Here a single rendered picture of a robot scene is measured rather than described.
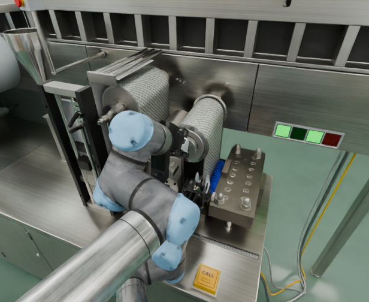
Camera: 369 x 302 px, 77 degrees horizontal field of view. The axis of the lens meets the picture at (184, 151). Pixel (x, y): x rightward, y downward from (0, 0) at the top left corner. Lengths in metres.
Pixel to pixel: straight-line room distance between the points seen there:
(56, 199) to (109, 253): 0.87
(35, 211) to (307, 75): 1.20
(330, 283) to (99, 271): 1.89
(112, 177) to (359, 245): 2.17
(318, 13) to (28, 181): 1.37
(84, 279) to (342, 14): 0.92
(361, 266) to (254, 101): 1.64
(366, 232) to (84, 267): 2.37
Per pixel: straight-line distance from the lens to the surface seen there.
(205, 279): 0.84
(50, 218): 1.14
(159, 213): 0.38
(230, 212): 0.87
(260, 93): 0.99
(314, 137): 1.06
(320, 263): 1.95
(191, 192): 0.73
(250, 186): 0.97
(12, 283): 2.20
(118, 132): 0.43
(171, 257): 0.63
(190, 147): 0.75
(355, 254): 2.34
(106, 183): 0.46
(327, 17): 0.94
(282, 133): 1.05
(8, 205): 1.29
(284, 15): 0.93
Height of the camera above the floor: 1.69
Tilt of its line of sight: 36 degrees down
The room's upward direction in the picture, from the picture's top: straight up
